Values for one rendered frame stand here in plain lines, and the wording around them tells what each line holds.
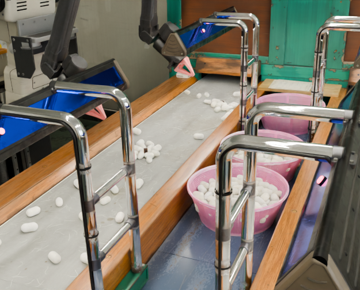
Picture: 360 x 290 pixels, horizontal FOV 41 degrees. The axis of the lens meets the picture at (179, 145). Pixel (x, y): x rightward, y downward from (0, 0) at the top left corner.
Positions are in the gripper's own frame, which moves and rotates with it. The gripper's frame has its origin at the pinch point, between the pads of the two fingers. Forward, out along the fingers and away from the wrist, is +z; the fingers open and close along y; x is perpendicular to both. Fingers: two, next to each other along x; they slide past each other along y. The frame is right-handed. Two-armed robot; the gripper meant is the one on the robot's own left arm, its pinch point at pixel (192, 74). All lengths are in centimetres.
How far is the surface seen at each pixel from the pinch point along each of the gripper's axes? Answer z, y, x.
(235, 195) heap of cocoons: 38, -69, -15
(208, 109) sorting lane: 14.6, -6.0, 3.5
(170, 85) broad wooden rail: -6.0, 12.3, 17.3
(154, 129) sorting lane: 6.5, -33.7, 10.1
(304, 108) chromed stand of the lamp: 30, -105, -59
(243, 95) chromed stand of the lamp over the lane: 21.2, -23.2, -18.5
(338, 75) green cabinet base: 45, 33, -31
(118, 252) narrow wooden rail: 25, -106, -9
